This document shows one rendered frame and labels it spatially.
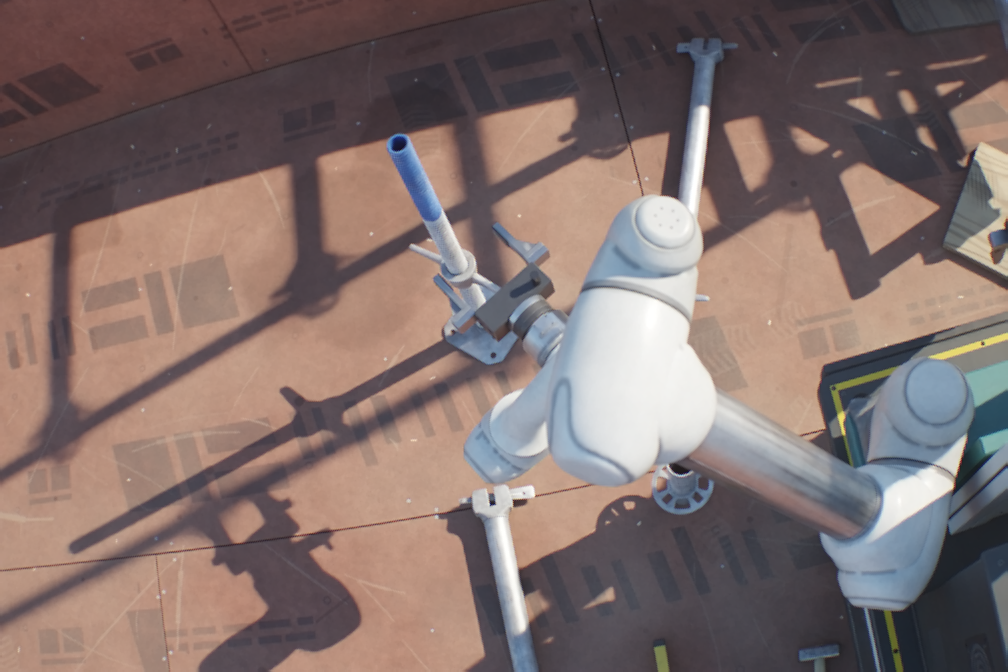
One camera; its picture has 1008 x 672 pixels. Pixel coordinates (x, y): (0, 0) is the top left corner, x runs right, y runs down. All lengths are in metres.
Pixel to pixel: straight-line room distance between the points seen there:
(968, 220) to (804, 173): 0.42
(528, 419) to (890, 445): 0.55
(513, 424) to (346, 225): 1.04
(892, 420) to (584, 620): 0.86
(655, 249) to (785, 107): 1.45
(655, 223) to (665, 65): 1.48
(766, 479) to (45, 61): 2.11
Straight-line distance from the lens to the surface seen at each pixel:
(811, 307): 2.38
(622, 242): 1.21
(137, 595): 2.52
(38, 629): 2.67
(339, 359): 2.46
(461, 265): 2.10
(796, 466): 1.39
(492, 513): 2.23
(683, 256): 1.21
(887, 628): 1.91
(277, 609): 2.37
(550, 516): 2.26
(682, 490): 2.11
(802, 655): 2.18
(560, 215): 2.48
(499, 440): 1.71
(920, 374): 1.62
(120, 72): 2.89
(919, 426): 1.60
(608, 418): 1.16
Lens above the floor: 2.20
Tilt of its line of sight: 65 degrees down
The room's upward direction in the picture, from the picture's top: 24 degrees counter-clockwise
